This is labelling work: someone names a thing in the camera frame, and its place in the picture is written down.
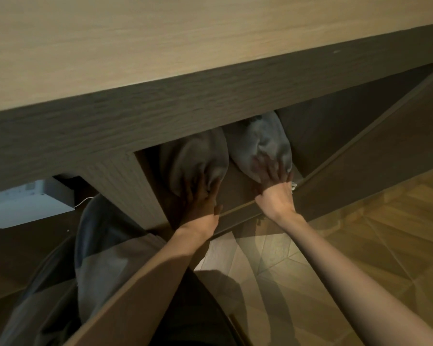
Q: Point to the person's left hand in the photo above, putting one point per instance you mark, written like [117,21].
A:
[200,216]

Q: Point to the black top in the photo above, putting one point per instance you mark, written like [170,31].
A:
[191,313]

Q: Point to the white box device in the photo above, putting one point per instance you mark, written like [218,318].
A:
[25,205]

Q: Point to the person's left forearm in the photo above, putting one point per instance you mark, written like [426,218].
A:
[140,295]

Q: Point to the person's right hand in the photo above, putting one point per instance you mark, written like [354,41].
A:
[278,199]

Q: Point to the person's right forearm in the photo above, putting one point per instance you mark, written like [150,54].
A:
[357,288]

